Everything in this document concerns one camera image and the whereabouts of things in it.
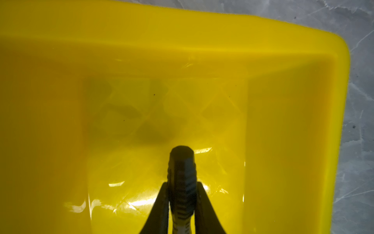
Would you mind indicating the yellow plastic bin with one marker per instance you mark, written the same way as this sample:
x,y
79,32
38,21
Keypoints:
x,y
95,94

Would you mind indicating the black handled screwdriver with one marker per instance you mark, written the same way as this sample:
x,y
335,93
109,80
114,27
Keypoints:
x,y
182,188

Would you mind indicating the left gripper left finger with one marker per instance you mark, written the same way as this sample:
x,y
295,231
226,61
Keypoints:
x,y
157,221

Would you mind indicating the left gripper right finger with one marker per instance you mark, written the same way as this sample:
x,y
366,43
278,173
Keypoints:
x,y
206,220

